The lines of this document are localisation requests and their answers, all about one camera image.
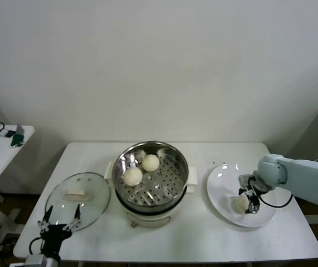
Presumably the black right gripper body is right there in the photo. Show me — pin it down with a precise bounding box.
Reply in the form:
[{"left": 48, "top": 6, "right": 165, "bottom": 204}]
[{"left": 238, "top": 182, "right": 261, "bottom": 205}]

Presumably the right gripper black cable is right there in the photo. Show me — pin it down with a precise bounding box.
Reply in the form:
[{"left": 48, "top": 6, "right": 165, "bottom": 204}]
[{"left": 258, "top": 191, "right": 293, "bottom": 209}]

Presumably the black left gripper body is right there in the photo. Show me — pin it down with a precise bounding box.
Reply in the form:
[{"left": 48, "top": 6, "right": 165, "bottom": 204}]
[{"left": 38, "top": 224, "right": 73, "bottom": 256}]

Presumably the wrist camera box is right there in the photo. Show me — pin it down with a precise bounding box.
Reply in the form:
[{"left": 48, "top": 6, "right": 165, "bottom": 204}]
[
  {"left": 23, "top": 255, "right": 48, "bottom": 267},
  {"left": 238, "top": 174, "right": 256, "bottom": 187}
]

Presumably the white electric cooker base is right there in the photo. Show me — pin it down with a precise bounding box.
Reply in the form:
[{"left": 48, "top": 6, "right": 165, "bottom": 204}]
[{"left": 104, "top": 161, "right": 198, "bottom": 228}]

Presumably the green flat item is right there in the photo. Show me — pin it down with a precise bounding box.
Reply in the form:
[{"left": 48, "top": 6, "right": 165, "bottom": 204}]
[{"left": 11, "top": 133, "right": 26, "bottom": 148}]

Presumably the white round plate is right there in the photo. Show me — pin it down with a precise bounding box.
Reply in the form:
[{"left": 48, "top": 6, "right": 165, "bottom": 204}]
[{"left": 206, "top": 163, "right": 278, "bottom": 229}]

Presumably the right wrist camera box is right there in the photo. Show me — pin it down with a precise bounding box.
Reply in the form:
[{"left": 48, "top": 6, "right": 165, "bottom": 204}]
[{"left": 238, "top": 174, "right": 256, "bottom": 187}]

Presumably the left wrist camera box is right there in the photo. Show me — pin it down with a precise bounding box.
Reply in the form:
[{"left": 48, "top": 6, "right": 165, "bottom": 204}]
[{"left": 23, "top": 255, "right": 48, "bottom": 267}]

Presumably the white steamed baozi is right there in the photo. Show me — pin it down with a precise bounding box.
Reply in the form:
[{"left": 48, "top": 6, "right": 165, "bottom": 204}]
[
  {"left": 123, "top": 167, "right": 143, "bottom": 187},
  {"left": 141, "top": 154, "right": 160, "bottom": 172},
  {"left": 231, "top": 196, "right": 250, "bottom": 215}
]

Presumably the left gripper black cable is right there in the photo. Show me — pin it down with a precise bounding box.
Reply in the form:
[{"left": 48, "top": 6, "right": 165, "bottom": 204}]
[{"left": 29, "top": 236, "right": 43, "bottom": 255}]

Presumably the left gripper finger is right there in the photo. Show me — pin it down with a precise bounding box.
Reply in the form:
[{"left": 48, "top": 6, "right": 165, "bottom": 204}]
[
  {"left": 37, "top": 205, "right": 54, "bottom": 232},
  {"left": 62, "top": 204, "right": 81, "bottom": 232}
]

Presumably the perforated steel steamer basket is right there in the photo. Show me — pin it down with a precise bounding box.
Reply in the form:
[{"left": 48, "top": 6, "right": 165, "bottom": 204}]
[{"left": 111, "top": 141, "right": 189, "bottom": 214}]

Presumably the round glass pot lid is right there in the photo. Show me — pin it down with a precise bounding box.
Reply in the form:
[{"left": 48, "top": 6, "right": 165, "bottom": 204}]
[{"left": 44, "top": 171, "right": 112, "bottom": 232}]

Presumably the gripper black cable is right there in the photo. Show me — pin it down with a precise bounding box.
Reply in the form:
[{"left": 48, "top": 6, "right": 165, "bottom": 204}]
[
  {"left": 29, "top": 236, "right": 43, "bottom": 255},
  {"left": 258, "top": 191, "right": 293, "bottom": 209}
]

